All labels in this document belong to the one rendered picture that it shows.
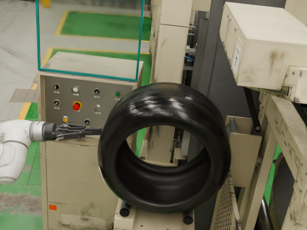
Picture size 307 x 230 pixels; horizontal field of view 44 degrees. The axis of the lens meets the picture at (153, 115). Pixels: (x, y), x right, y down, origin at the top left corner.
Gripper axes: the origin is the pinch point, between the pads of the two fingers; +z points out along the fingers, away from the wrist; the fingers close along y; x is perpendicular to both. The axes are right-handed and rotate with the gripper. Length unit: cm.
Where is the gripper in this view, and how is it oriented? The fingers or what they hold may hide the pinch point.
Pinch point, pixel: (92, 131)
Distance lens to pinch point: 165.2
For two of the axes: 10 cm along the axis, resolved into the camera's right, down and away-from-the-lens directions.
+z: 10.0, -0.1, -0.8
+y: 0.7, -4.3, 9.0
